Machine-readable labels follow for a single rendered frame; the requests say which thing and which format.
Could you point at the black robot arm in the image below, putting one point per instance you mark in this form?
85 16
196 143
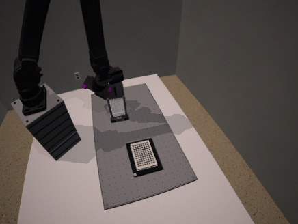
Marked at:
26 71

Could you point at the white well plate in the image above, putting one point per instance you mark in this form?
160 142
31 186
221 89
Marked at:
117 106

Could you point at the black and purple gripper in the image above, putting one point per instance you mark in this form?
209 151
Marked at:
103 93

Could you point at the beige well plate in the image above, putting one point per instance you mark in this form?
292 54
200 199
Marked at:
142 155

